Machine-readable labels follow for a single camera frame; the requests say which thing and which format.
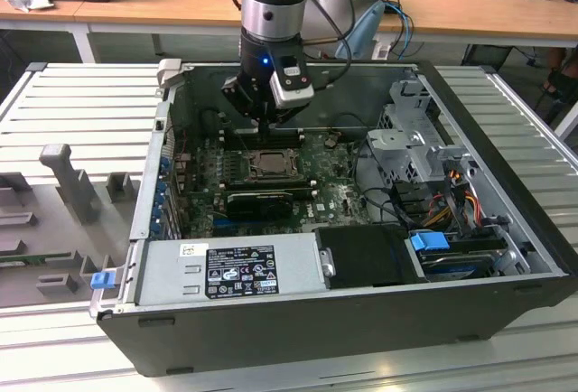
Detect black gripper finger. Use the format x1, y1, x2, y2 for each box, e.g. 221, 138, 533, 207
269, 107, 303, 134
220, 76, 272, 135

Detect silver square CPU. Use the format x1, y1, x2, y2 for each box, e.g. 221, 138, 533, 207
256, 152, 291, 173

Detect metal socket cover frame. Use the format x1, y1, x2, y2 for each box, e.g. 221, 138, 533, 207
246, 149, 303, 181

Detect CPU socket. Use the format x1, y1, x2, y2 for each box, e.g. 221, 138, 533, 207
243, 147, 304, 182

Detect grey case corner latch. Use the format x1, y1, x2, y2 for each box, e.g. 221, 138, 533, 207
156, 58, 183, 91

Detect green motherboard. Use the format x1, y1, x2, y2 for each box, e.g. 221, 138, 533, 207
173, 132, 401, 238

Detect black graphics card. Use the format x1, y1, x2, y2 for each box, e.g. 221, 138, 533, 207
225, 191, 294, 222

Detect pale blue teach pendant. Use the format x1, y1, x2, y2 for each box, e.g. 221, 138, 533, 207
332, 0, 386, 61

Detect silver metal drive cage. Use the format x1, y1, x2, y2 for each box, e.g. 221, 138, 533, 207
364, 76, 478, 188

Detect silver power supply unit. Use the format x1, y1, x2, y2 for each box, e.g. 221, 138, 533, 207
134, 232, 329, 307

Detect blue disk carrier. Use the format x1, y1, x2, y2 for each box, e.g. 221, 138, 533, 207
408, 231, 496, 281

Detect grey parts rack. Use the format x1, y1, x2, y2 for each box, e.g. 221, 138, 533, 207
0, 142, 139, 311

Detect black open PC case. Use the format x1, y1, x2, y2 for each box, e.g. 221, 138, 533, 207
89, 60, 578, 378

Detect blue plastic case latch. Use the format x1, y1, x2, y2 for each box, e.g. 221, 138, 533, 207
89, 271, 115, 292

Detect green RAM stick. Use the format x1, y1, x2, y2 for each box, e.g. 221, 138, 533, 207
0, 252, 74, 267

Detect person's sandalled foot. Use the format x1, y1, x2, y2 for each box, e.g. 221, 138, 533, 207
541, 46, 578, 103

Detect white wrist camera black face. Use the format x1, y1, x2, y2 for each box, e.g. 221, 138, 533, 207
269, 54, 316, 110

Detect black looping cable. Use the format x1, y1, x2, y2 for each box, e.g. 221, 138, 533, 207
350, 136, 410, 227

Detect blue cable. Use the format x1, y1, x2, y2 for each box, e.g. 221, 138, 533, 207
391, 1, 415, 60

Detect red yellow wire bundle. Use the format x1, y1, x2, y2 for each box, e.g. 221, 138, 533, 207
422, 182, 483, 230

